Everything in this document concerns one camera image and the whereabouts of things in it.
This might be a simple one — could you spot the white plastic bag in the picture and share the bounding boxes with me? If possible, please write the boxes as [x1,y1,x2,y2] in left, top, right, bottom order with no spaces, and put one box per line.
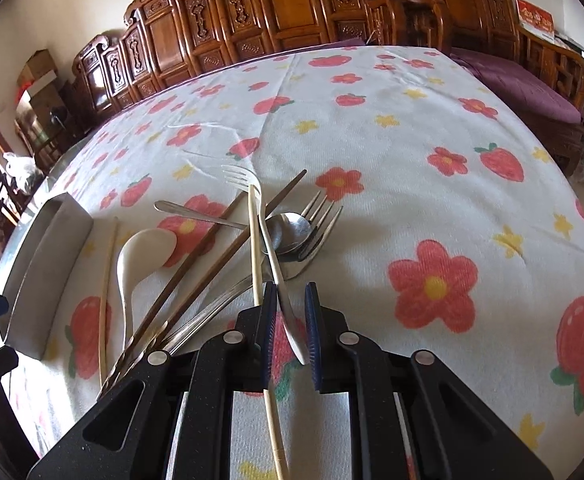
[3,152,40,186]

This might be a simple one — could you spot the red desk calendar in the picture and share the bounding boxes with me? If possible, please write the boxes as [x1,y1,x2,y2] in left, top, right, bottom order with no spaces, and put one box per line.
[516,0,556,43]

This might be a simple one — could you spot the small metal spoon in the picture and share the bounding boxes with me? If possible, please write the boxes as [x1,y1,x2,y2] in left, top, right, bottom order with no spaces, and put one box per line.
[153,200,313,257]

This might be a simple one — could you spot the dark brown chopstick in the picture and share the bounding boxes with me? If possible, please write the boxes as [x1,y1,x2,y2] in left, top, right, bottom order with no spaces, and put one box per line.
[99,169,308,393]
[122,191,247,361]

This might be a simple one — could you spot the light wooden chopstick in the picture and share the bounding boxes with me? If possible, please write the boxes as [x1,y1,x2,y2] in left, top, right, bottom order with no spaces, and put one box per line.
[247,184,290,480]
[98,216,120,388]

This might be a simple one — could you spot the stainless steel tray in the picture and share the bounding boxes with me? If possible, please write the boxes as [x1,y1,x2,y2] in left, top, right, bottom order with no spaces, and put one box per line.
[3,192,94,361]

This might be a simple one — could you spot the metal fork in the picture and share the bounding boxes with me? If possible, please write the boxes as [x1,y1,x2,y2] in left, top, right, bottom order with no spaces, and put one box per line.
[162,190,345,356]

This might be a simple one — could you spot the strawberry flower printed tablecloth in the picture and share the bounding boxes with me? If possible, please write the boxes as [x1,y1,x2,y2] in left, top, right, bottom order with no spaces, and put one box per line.
[0,45,584,480]

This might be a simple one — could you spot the carved wooden long sofa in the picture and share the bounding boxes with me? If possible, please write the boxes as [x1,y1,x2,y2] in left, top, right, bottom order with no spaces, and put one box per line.
[72,0,375,121]

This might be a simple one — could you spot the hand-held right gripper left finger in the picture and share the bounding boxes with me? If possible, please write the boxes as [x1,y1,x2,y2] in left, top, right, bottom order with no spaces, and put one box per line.
[27,281,279,480]

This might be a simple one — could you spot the long purple seat cushion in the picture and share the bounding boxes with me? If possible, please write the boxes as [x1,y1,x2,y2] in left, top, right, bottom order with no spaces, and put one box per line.
[329,36,373,50]

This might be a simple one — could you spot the purple armchair cushion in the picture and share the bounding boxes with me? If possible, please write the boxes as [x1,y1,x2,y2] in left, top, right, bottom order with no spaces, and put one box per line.
[449,47,583,124]

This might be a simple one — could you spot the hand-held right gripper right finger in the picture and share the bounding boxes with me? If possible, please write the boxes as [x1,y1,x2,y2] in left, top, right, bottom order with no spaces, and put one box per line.
[304,282,555,480]

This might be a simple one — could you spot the cardboard boxes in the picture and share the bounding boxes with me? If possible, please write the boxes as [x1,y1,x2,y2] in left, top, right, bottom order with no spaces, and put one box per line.
[16,49,60,106]

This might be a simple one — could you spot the white-handled fork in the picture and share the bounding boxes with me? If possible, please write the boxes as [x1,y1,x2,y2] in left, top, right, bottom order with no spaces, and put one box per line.
[220,163,310,366]

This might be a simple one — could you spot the white ceramic spoon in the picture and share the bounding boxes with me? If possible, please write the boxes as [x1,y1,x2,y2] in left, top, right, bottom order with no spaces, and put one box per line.
[116,228,179,356]

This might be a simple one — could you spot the carved wooden armchair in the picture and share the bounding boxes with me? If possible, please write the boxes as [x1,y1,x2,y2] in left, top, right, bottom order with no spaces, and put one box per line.
[367,0,584,128]

